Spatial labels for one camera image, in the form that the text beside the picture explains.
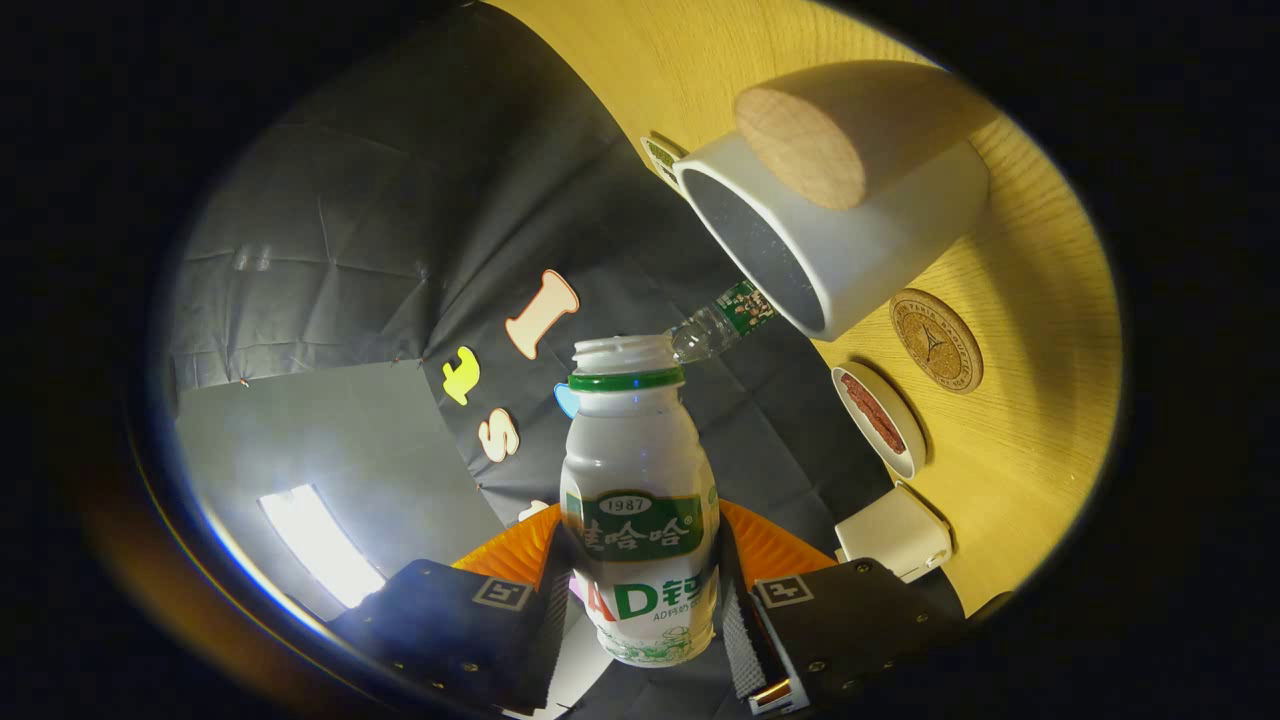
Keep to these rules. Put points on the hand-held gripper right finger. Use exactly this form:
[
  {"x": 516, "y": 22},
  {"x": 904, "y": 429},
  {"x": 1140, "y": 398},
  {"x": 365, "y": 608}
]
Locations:
[{"x": 740, "y": 640}]

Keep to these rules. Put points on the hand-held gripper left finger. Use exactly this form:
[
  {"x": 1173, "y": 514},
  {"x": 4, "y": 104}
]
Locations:
[{"x": 545, "y": 640}]

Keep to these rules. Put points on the white juice bottle green label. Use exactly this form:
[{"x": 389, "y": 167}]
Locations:
[{"x": 635, "y": 450}]

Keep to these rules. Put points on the round cork coaster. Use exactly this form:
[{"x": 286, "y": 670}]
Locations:
[{"x": 936, "y": 340}]

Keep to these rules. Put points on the clear plastic water bottle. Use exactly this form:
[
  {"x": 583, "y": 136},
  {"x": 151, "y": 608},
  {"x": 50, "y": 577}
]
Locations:
[{"x": 715, "y": 325}]

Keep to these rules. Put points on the white toaster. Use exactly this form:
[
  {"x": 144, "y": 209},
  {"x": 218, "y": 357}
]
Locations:
[{"x": 895, "y": 535}]

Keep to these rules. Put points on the ceiling light panel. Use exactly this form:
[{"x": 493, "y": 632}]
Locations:
[{"x": 320, "y": 545}]

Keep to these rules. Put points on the round white plate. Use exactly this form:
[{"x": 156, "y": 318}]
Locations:
[{"x": 905, "y": 450}]

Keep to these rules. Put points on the red meat slices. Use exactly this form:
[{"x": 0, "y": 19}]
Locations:
[{"x": 872, "y": 412}]

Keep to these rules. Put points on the wooden table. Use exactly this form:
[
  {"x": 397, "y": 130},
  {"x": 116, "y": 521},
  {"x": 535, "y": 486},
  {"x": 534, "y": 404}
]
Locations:
[{"x": 1030, "y": 460}]

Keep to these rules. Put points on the black backdrop cloth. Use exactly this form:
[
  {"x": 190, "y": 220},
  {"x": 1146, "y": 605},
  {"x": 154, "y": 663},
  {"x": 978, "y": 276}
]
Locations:
[{"x": 400, "y": 200}]

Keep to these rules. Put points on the white divided dish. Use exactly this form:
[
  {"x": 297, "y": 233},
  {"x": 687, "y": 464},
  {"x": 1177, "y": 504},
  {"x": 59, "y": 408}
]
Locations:
[{"x": 668, "y": 165}]

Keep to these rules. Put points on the green beans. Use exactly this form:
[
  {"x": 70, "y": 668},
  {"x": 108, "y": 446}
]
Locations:
[{"x": 661, "y": 154}]

